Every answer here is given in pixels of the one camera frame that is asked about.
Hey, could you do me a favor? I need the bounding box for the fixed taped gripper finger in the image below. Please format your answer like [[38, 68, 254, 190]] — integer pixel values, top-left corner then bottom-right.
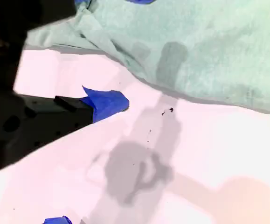
[[0, 85, 130, 170]]

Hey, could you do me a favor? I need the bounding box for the moving taped gripper finger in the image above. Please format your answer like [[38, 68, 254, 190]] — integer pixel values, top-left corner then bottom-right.
[[0, 0, 91, 35]]

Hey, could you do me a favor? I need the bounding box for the pale green T-shirt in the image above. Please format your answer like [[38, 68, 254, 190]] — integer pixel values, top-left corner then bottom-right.
[[24, 0, 270, 115]]

